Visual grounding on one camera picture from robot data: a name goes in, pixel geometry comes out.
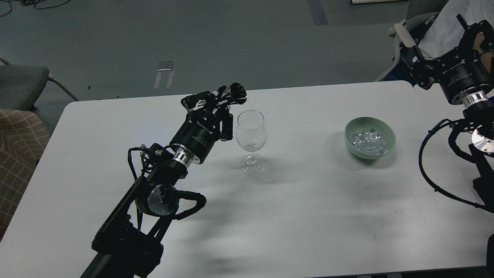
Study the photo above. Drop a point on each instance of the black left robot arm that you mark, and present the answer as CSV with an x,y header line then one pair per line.
x,y
129,243

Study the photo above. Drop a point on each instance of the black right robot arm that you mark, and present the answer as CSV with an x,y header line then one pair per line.
x,y
471,138

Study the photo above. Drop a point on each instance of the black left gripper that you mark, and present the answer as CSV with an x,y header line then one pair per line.
x,y
205,123

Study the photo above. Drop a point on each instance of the grey chair at left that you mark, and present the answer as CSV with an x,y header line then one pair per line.
x,y
22,85

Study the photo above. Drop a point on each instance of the grey office chair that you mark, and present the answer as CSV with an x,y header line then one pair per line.
x,y
418,12

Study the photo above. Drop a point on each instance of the metal floor plate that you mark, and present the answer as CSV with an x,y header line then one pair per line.
x,y
165,74

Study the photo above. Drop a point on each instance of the clear wine glass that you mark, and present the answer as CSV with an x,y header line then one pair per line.
x,y
251,136

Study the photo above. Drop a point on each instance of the seated person white shirt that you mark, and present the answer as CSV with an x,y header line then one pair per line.
x,y
433,24

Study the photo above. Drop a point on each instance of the beige checkered cushion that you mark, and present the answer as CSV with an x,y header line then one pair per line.
x,y
23,139

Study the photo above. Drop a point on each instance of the steel double jigger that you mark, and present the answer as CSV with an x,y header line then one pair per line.
x,y
233,94

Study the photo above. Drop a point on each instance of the green ceramic bowl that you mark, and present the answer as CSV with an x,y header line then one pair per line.
x,y
366,123

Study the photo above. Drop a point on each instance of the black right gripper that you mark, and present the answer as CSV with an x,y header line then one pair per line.
x,y
460,74

